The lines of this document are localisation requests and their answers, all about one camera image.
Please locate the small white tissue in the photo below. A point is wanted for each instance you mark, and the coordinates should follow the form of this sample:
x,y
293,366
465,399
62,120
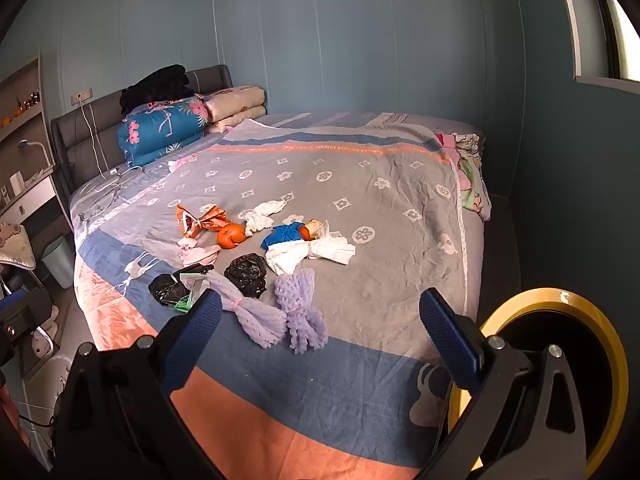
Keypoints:
x,y
257,220

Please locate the white desk lamp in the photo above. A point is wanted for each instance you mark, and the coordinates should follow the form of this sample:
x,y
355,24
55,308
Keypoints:
x,y
30,146

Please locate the small black plastic bag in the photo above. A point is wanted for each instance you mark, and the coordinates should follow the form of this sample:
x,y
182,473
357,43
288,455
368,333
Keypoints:
x,y
165,287

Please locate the black clothing pile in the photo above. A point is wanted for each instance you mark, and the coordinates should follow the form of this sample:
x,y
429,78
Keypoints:
x,y
155,87

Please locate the blue cloth with orange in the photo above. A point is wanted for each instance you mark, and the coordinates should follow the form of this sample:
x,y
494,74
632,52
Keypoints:
x,y
282,235

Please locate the chair with printed cushion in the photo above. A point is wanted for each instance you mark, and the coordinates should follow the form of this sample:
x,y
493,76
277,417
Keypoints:
x,y
17,245

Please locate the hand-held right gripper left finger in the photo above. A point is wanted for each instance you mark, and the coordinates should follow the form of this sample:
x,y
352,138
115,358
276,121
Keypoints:
x,y
197,340

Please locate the window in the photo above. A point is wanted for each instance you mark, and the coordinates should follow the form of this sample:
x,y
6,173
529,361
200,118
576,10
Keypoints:
x,y
625,15

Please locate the white bedside desk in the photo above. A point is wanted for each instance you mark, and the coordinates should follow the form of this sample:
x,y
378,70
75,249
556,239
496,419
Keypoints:
x,y
35,200

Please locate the orange snack wrapper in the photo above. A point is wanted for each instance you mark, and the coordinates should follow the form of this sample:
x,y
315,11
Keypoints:
x,y
210,217

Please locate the white waste bin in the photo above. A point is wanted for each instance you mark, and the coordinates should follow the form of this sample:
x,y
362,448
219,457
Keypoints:
x,y
59,262

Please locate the large black plastic bag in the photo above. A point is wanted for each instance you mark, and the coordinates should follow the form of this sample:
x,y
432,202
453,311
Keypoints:
x,y
245,272

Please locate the white wall socket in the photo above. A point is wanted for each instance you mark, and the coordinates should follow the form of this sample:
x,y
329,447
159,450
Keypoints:
x,y
81,96

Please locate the bed with patterned bedspread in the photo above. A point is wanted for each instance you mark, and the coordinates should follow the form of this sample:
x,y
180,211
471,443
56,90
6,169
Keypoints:
x,y
350,185

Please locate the orange ball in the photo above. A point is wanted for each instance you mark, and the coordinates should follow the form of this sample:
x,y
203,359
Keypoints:
x,y
230,237

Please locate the floral bed sheet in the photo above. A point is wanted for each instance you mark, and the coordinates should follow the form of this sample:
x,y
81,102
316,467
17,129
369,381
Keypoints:
x,y
470,180

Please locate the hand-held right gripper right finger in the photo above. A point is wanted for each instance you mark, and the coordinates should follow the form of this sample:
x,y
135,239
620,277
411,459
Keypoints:
x,y
447,332

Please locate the beige folded quilt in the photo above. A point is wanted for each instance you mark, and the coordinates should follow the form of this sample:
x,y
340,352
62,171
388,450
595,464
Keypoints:
x,y
235,102

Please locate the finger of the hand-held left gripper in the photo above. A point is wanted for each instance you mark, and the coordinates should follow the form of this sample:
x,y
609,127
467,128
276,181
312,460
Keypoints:
x,y
12,301

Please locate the green silver foil wrapper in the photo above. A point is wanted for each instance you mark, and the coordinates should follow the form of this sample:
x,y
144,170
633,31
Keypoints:
x,y
192,280

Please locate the wooden wall shelf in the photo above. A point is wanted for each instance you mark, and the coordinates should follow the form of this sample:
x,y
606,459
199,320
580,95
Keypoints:
x,y
20,110

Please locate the blue floral folded quilt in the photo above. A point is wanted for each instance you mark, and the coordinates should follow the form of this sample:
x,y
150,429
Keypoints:
x,y
160,130

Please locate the black bin with yellow rim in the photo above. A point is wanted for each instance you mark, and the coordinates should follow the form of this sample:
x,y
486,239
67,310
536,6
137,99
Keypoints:
x,y
615,360

